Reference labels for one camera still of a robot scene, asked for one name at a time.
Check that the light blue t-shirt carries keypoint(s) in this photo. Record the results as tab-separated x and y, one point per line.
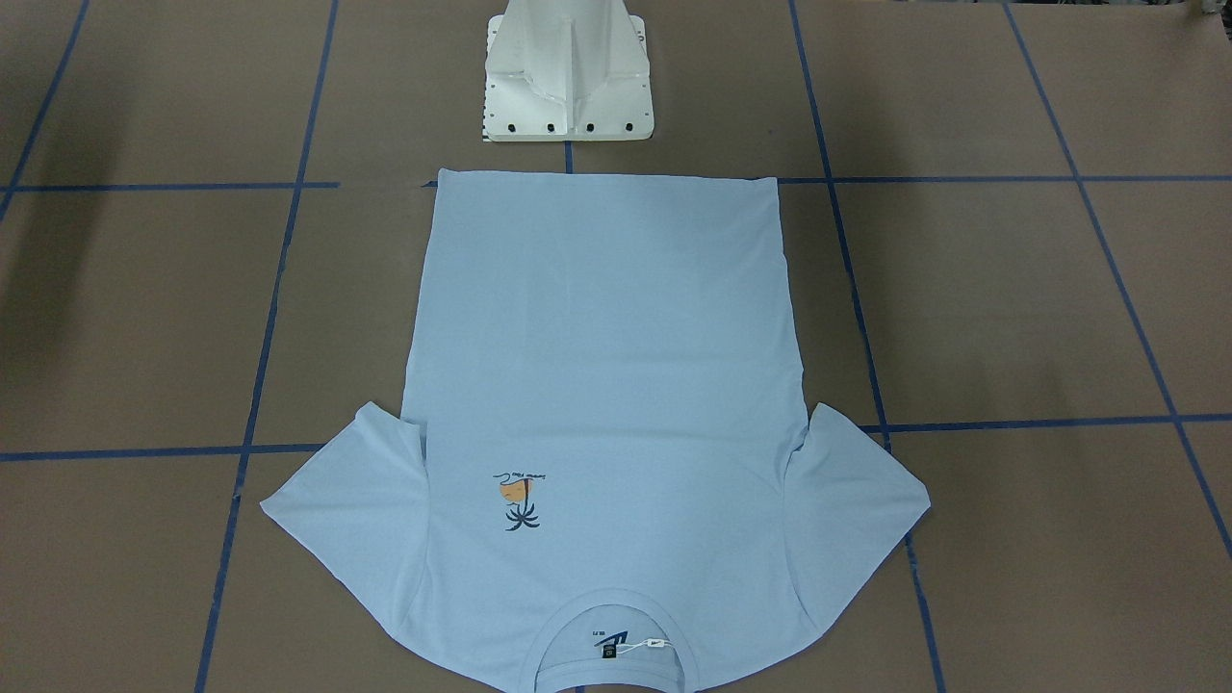
603	438

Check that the white garment tag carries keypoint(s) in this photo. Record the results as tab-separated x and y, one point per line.
652	644

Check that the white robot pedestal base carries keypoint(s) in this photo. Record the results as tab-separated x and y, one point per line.
567	71

